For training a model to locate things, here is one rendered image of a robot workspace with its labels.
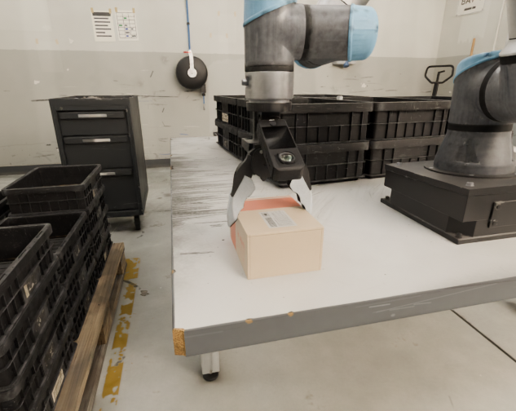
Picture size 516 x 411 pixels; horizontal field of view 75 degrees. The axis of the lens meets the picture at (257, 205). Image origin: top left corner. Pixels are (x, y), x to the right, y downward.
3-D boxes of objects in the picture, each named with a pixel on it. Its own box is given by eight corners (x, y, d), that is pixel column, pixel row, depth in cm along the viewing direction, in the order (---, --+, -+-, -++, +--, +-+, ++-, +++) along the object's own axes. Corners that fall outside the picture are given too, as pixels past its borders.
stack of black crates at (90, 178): (101, 280, 151) (83, 184, 136) (26, 289, 145) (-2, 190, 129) (114, 242, 188) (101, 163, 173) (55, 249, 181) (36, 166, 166)
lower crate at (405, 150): (443, 173, 112) (450, 136, 108) (368, 180, 103) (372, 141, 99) (368, 151, 148) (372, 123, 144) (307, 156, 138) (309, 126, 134)
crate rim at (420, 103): (456, 108, 105) (457, 100, 104) (376, 111, 96) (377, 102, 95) (374, 102, 141) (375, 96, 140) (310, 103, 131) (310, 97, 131)
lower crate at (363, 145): (368, 180, 103) (372, 141, 99) (276, 190, 94) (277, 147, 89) (307, 156, 138) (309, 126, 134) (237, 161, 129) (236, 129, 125)
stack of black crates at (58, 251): (78, 343, 115) (58, 255, 103) (-24, 360, 108) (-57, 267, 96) (100, 281, 151) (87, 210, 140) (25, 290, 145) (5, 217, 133)
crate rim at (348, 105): (376, 111, 96) (377, 102, 95) (278, 113, 87) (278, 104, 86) (310, 103, 131) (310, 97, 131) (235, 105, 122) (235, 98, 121)
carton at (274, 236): (321, 270, 53) (324, 227, 51) (247, 280, 51) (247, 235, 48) (288, 230, 68) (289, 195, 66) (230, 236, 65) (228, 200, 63)
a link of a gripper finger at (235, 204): (226, 217, 61) (253, 174, 60) (231, 229, 56) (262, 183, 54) (211, 209, 60) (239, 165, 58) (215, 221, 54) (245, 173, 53)
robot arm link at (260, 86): (301, 71, 49) (246, 71, 47) (300, 104, 50) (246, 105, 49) (284, 72, 56) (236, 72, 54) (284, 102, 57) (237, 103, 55)
